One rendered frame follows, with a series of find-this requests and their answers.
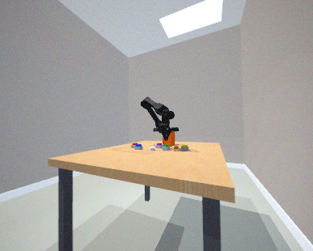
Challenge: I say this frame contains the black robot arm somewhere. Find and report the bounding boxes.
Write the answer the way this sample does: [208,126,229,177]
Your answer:
[141,97,175,132]

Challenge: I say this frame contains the purple button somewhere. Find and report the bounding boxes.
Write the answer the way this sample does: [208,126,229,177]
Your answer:
[155,143,163,148]

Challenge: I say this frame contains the blue button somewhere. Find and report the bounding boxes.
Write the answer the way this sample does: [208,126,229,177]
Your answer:
[134,144,143,150]

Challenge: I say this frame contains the yellow button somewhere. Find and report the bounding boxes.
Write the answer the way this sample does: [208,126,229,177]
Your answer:
[181,145,189,151]

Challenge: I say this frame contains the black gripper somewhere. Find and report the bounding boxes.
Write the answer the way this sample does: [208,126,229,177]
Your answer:
[153,120,179,141]

